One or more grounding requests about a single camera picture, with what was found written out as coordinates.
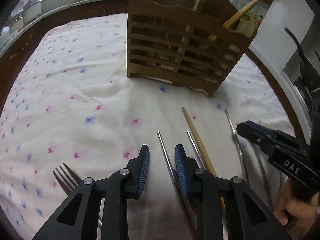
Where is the steel chopstick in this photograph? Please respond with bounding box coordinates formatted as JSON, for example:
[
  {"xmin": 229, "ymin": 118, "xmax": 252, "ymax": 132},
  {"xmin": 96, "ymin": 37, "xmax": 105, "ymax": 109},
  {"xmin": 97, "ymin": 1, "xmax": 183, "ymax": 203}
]
[
  {"xmin": 186, "ymin": 131, "xmax": 206, "ymax": 169},
  {"xmin": 157, "ymin": 131, "xmax": 196, "ymax": 239},
  {"xmin": 225, "ymin": 109, "xmax": 249, "ymax": 184}
]

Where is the steel fork left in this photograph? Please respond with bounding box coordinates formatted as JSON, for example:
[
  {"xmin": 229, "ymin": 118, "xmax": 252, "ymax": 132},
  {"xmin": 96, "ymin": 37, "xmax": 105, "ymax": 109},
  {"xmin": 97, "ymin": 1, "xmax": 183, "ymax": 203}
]
[{"xmin": 52, "ymin": 163, "xmax": 82, "ymax": 195}]

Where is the right hand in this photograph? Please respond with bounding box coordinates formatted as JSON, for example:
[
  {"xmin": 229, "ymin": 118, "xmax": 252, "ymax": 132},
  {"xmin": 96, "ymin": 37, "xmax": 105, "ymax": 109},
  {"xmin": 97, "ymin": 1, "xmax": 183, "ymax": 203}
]
[{"xmin": 273, "ymin": 179, "xmax": 319, "ymax": 234}]

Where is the wooden chopstick long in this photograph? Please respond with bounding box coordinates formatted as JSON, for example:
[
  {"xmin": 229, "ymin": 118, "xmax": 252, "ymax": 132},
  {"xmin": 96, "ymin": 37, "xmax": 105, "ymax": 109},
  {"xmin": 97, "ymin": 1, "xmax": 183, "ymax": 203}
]
[{"xmin": 181, "ymin": 107, "xmax": 227, "ymax": 221}]

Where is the wooden chopstick leaning right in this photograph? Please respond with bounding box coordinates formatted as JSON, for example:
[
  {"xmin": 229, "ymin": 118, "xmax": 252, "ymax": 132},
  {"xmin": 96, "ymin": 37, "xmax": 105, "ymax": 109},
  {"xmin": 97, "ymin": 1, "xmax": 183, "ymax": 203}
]
[{"xmin": 199, "ymin": 0, "xmax": 261, "ymax": 50}]

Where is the black wok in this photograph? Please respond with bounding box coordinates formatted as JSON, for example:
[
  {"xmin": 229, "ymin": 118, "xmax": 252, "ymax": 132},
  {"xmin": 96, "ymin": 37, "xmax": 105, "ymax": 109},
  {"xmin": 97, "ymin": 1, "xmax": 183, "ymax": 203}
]
[{"xmin": 284, "ymin": 27, "xmax": 319, "ymax": 92}]

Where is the floral white tablecloth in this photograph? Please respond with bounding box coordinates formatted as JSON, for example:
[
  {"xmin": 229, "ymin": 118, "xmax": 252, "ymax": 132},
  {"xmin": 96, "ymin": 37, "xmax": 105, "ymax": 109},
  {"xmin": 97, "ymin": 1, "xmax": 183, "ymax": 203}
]
[{"xmin": 1, "ymin": 14, "xmax": 294, "ymax": 239}]

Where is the white cooker pot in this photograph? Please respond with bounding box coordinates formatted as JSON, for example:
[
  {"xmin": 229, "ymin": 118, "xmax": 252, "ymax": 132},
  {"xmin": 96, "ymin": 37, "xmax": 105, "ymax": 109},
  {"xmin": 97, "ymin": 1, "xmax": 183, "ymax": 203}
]
[{"xmin": 23, "ymin": 0, "xmax": 42, "ymax": 25}]

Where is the wooden utensil holder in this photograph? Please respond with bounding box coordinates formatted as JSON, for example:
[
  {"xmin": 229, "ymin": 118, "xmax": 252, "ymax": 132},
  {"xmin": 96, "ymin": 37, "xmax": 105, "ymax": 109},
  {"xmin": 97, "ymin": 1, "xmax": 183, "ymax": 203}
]
[{"xmin": 127, "ymin": 0, "xmax": 253, "ymax": 95}]

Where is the steel spoon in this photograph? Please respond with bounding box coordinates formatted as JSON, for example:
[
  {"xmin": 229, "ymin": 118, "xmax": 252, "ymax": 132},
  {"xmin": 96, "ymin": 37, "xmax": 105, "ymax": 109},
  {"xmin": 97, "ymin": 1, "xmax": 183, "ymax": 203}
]
[{"xmin": 251, "ymin": 143, "xmax": 273, "ymax": 210}]

